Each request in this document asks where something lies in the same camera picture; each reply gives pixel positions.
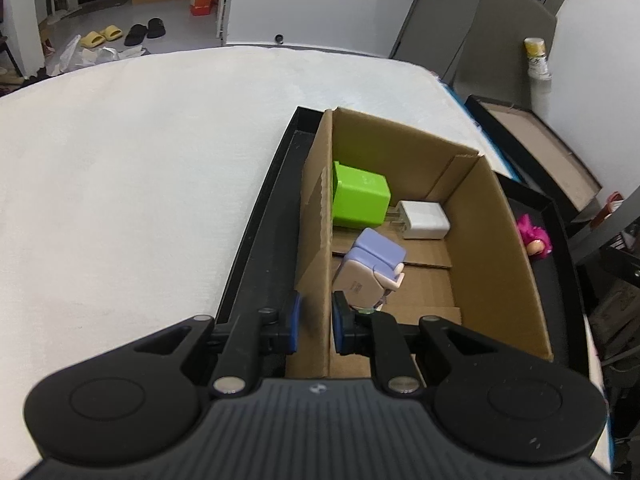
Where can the purple cube charger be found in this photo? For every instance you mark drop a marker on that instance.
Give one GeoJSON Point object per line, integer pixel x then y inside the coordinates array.
{"type": "Point", "coordinates": [367, 265]}

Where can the white plastic bag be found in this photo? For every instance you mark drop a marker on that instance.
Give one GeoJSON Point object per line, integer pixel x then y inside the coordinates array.
{"type": "Point", "coordinates": [75, 55]}

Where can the white plug charger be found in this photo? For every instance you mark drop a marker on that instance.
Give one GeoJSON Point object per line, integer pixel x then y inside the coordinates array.
{"type": "Point", "coordinates": [425, 220]}

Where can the black tray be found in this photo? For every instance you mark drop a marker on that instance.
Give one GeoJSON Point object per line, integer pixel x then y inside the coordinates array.
{"type": "Point", "coordinates": [260, 260]}

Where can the black box with brown inside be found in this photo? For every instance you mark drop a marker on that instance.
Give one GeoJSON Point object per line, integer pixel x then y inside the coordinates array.
{"type": "Point", "coordinates": [545, 150]}

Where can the yellow white spray can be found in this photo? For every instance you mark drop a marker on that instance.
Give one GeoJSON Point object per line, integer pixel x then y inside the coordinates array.
{"type": "Point", "coordinates": [537, 57]}

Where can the grey board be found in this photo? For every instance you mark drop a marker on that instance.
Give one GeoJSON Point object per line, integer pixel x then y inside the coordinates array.
{"type": "Point", "coordinates": [500, 40]}

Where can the green cube charger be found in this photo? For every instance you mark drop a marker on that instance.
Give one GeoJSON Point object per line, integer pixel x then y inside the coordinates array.
{"type": "Point", "coordinates": [357, 195]}

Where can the yellow slipper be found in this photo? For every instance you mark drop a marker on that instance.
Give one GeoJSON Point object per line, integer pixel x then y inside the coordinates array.
{"type": "Point", "coordinates": [112, 32]}
{"type": "Point", "coordinates": [92, 40]}

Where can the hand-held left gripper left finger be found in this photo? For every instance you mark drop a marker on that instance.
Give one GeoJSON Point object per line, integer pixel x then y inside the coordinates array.
{"type": "Point", "coordinates": [295, 322]}

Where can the black slipper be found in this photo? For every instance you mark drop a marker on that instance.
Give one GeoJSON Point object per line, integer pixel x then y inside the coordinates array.
{"type": "Point", "coordinates": [156, 27]}
{"type": "Point", "coordinates": [136, 34]}

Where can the brown cardboard box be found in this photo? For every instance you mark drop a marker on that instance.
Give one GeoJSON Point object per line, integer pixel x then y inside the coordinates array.
{"type": "Point", "coordinates": [500, 260]}

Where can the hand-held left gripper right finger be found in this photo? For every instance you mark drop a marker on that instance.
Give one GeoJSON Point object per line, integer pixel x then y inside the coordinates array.
{"type": "Point", "coordinates": [339, 327]}

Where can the pink toy figurine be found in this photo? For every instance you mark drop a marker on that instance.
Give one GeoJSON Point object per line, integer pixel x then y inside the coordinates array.
{"type": "Point", "coordinates": [535, 237]}

